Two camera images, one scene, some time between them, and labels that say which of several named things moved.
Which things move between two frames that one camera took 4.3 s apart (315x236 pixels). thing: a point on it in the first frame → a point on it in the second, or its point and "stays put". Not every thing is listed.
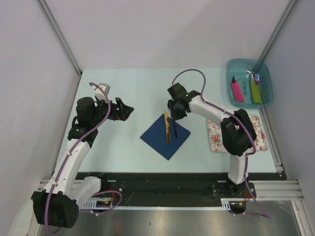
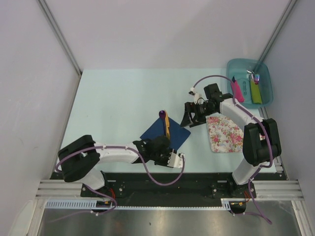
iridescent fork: (256, 78) stays put
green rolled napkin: (256, 92) stays put
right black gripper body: (176, 112) → (203, 110)
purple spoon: (175, 130) → (162, 115)
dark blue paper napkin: (155, 136) stays put
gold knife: (167, 126) stays put
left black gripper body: (114, 113) → (161, 159)
